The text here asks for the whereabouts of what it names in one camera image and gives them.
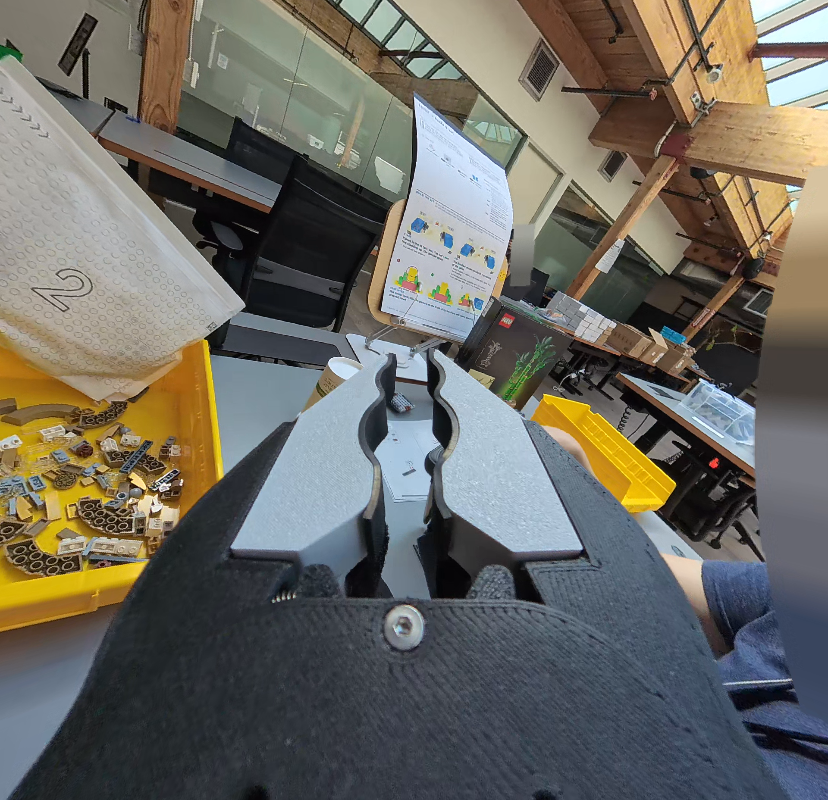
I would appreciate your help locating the white instruction booklet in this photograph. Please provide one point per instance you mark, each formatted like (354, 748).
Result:
(407, 451)

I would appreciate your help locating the person's right forearm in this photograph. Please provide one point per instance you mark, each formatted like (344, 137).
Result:
(685, 586)

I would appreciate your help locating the small grey lego assembly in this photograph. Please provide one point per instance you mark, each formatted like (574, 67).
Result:
(401, 402)

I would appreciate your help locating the yellow plastic bin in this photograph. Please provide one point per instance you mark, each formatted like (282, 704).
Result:
(608, 451)

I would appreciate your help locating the wall air vent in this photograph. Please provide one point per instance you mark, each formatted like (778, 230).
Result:
(539, 69)

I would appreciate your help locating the person's blue sleeve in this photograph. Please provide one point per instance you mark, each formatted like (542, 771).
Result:
(750, 632)

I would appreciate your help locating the white numbered paper bag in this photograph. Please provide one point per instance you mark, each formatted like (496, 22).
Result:
(97, 231)

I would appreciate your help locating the wooden edged work table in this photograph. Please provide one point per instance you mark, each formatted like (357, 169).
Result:
(666, 412)

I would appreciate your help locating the black lego box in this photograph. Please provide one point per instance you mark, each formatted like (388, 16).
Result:
(517, 354)

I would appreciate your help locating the yellow plastic tray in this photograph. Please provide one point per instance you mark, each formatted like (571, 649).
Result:
(194, 425)

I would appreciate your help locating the stack of white boxes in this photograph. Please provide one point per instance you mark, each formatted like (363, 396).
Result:
(582, 315)

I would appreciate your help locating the cardboard box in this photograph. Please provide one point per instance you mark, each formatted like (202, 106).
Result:
(669, 354)
(631, 341)

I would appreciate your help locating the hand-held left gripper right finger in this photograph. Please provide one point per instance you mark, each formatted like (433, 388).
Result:
(504, 477)

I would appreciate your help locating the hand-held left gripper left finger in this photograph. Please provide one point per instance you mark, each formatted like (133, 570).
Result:
(310, 477)

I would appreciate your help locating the printed instruction sheet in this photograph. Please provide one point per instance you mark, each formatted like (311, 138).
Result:
(446, 231)

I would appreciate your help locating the black office chair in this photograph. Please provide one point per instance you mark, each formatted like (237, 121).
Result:
(310, 244)

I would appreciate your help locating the clear plastic container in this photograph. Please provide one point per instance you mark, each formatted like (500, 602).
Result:
(718, 412)

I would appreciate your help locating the white paper cup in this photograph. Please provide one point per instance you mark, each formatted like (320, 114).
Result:
(330, 380)

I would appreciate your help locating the pile of lego pieces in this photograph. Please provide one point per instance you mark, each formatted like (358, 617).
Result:
(103, 522)

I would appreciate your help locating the grey office desk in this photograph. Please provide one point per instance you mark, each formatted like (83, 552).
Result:
(194, 160)

